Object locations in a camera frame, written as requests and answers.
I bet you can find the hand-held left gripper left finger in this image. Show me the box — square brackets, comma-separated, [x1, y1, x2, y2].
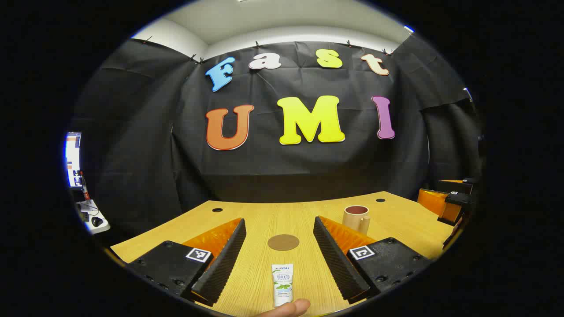
[128, 217, 247, 307]

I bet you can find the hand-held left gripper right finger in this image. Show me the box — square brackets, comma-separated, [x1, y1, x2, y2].
[313, 215, 433, 304]

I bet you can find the beige cup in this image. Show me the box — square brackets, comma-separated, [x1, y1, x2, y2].
[342, 205, 371, 236]

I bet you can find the round brown coaster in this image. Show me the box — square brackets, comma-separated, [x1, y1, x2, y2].
[267, 234, 300, 252]

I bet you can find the white toothpaste tube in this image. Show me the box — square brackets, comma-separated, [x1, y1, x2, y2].
[271, 263, 294, 308]

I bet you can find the wooden desktop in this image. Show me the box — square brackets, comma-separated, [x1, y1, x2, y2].
[110, 191, 454, 317]

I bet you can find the black backdrop cloth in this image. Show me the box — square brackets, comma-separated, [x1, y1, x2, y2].
[73, 33, 483, 234]

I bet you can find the white side table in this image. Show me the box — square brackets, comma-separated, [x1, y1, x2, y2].
[76, 199, 111, 235]

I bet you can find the computer monitor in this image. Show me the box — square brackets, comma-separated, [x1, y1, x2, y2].
[65, 131, 83, 189]

